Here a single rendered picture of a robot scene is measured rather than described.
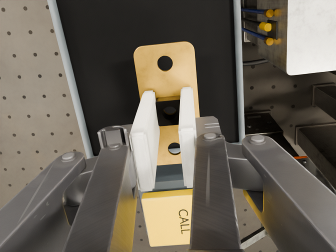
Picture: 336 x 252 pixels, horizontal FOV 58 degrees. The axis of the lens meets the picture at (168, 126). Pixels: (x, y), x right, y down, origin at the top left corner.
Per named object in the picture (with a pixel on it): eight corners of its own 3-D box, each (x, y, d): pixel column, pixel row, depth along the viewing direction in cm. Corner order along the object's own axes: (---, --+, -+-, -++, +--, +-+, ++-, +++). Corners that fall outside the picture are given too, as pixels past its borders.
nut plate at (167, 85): (202, 159, 22) (204, 168, 21) (150, 164, 22) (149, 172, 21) (193, 40, 19) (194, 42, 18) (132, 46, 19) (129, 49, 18)
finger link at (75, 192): (132, 202, 12) (61, 208, 13) (143, 147, 17) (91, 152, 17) (126, 170, 12) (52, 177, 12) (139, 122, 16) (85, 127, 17)
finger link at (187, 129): (178, 130, 13) (195, 128, 13) (180, 87, 19) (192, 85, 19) (184, 189, 14) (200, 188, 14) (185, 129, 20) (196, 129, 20)
